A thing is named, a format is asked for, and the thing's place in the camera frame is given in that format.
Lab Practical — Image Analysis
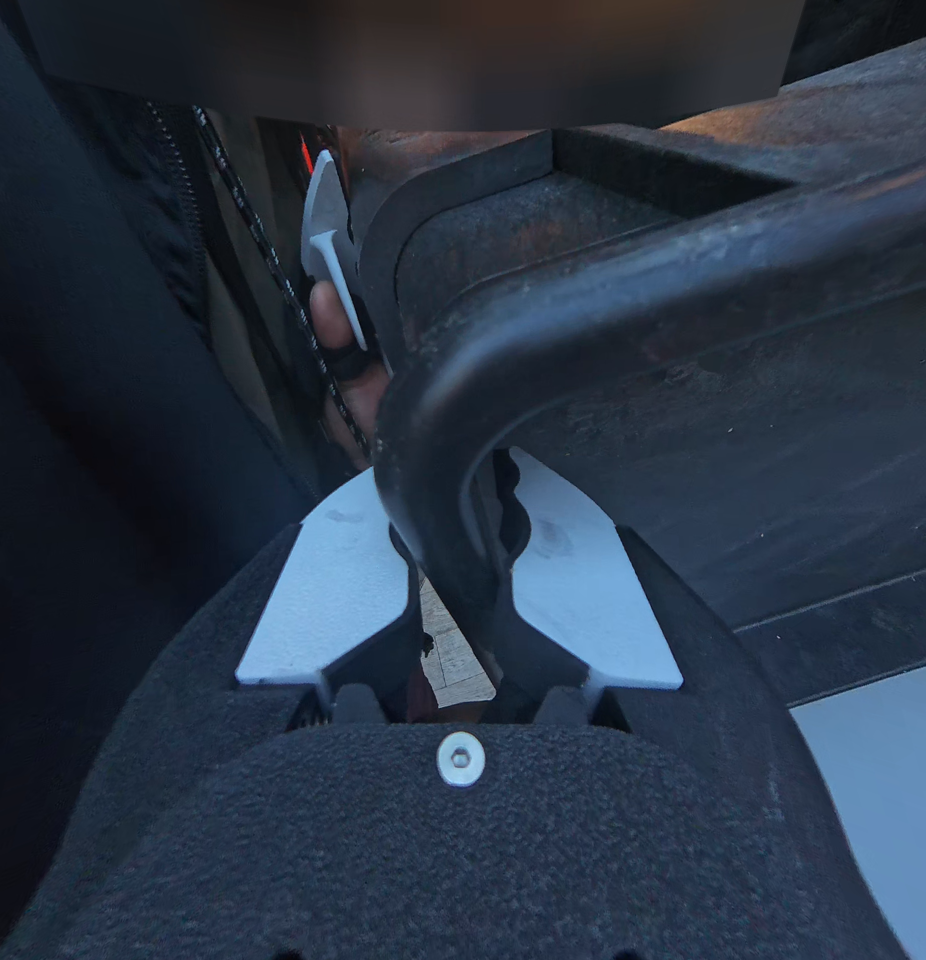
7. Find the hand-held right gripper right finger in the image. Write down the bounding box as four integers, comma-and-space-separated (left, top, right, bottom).
474, 446, 685, 717

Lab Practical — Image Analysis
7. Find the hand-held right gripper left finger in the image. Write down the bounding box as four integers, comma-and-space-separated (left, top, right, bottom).
236, 466, 426, 714

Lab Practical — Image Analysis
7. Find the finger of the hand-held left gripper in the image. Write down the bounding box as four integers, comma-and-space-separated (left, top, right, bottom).
301, 148, 371, 354

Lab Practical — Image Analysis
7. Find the person's left hand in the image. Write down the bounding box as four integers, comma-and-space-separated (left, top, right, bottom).
310, 281, 390, 470

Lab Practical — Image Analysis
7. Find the black zippered bag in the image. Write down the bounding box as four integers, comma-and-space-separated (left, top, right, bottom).
0, 0, 336, 901

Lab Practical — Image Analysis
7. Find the black and white drawstring cord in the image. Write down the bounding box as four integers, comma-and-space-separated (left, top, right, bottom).
193, 105, 379, 460

